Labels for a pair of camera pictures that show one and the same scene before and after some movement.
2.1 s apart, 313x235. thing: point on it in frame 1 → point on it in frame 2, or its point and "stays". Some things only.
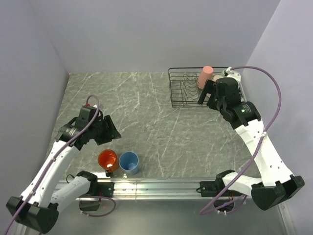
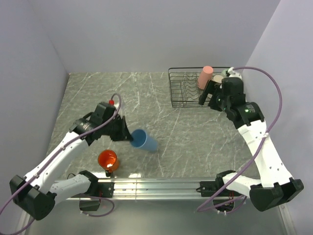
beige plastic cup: (214, 79) stays
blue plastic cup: (129, 161) → (142, 140)
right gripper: (207, 89) stays
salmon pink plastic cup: (206, 75) stays
